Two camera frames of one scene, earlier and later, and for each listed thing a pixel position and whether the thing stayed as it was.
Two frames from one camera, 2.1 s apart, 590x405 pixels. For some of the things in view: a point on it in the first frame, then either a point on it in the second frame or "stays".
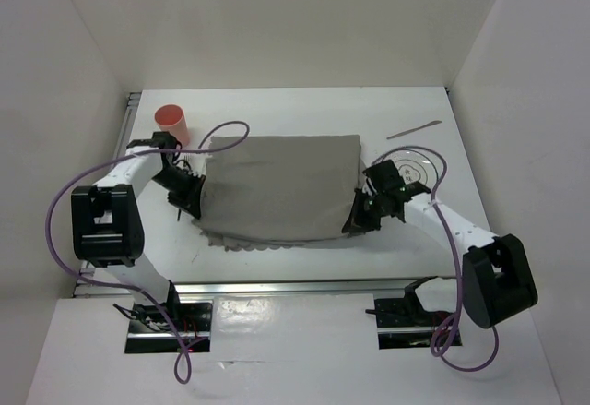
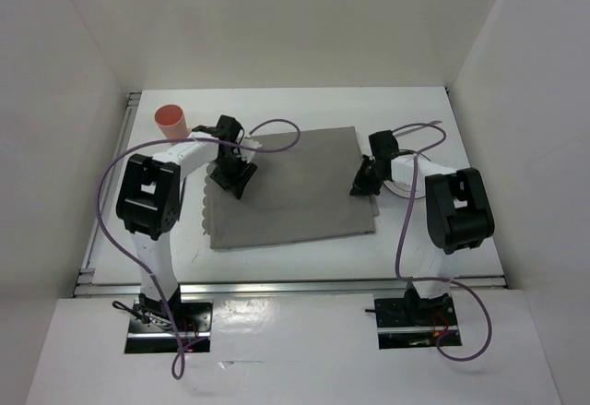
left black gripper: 192,204 to 234,184
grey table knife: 420,127 stays
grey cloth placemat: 264,193 stays
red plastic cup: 171,118 stays
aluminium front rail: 294,288 stays
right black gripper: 357,220 to 360,184
